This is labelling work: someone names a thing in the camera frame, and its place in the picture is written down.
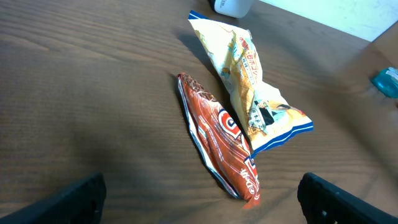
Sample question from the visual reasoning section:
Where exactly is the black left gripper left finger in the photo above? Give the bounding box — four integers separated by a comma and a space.
1, 172, 106, 224

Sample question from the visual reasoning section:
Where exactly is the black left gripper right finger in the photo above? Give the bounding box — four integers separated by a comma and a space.
297, 172, 397, 224

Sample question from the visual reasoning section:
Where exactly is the yellow wet wipes bag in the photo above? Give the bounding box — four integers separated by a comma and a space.
188, 11, 313, 154

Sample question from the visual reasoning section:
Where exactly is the red brown snack bar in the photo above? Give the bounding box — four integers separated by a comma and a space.
177, 73, 261, 208

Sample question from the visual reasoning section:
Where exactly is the blue mouthwash bottle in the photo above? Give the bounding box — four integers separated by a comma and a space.
371, 67, 398, 99

